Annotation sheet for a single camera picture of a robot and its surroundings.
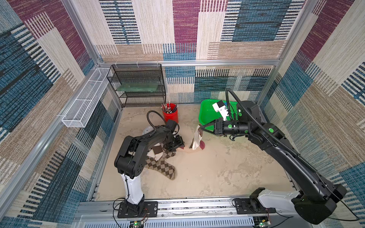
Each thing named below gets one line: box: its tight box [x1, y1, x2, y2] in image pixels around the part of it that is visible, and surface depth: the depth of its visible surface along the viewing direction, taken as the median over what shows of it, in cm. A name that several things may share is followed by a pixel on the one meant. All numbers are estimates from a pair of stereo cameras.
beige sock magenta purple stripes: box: [178, 140, 206, 153], surface depth 96 cm
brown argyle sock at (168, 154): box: [162, 148, 176, 159], surface depth 92 cm
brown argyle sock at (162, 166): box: [144, 156, 176, 181], surface depth 89 cm
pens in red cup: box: [160, 100, 179, 114], surface depth 101 cm
